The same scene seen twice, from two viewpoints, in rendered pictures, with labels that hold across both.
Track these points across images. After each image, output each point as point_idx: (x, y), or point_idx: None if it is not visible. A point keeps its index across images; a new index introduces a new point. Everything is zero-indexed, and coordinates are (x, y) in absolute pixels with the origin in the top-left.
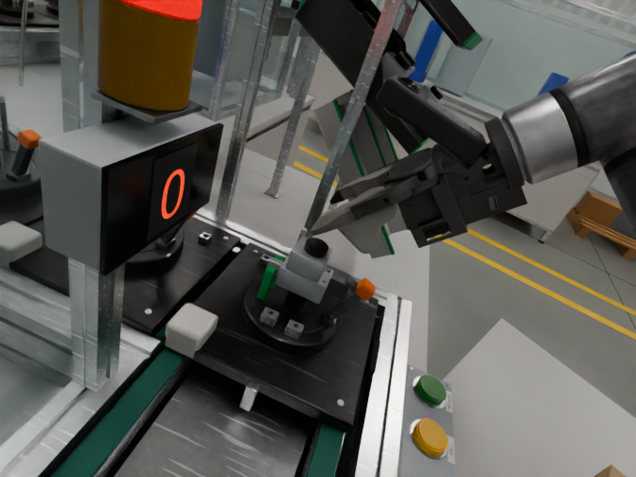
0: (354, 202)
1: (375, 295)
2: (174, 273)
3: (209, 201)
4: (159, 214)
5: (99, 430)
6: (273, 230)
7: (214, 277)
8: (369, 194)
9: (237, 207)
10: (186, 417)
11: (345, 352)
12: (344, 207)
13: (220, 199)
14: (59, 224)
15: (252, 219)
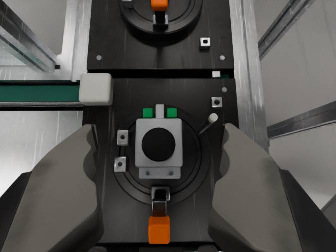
0: (52, 175)
1: None
2: (147, 49)
3: (314, 21)
4: None
5: (25, 88)
6: (324, 91)
7: (193, 78)
8: (40, 209)
9: (329, 46)
10: (69, 126)
11: (144, 219)
12: (49, 159)
13: (276, 20)
14: None
15: (324, 66)
